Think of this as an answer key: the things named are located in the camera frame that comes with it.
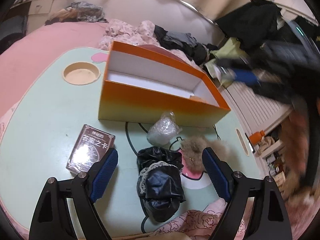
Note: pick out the brown card deck box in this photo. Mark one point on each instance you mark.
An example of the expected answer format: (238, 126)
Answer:
(90, 147)

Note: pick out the pink floral quilt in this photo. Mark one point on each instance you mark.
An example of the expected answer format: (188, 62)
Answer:
(117, 30)

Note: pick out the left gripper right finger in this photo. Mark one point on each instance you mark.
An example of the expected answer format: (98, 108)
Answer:
(267, 214)

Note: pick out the patterned clothes heap by drawers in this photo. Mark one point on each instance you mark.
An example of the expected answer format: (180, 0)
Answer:
(78, 12)

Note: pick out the clear bubble wrap bag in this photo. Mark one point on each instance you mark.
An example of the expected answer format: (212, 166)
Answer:
(163, 130)

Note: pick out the orange gradient cardboard box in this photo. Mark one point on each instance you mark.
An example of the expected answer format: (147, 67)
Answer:
(140, 85)

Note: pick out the white drawer cabinet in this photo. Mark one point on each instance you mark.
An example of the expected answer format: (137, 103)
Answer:
(40, 10)

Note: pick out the orange water bottle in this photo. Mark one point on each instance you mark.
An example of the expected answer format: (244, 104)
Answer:
(256, 137)

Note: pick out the black lace fabric pouch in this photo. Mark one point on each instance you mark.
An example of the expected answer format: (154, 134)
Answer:
(159, 185)

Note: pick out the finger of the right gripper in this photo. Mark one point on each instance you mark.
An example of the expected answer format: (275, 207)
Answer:
(227, 75)

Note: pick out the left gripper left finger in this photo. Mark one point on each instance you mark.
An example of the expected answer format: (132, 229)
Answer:
(52, 219)

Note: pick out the brown furry pompom keychain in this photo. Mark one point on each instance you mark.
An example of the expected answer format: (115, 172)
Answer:
(193, 147)

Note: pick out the lime green garment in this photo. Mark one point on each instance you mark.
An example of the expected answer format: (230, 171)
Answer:
(231, 50)

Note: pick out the dark clothes pile on bed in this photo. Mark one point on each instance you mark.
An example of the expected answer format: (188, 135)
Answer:
(185, 42)

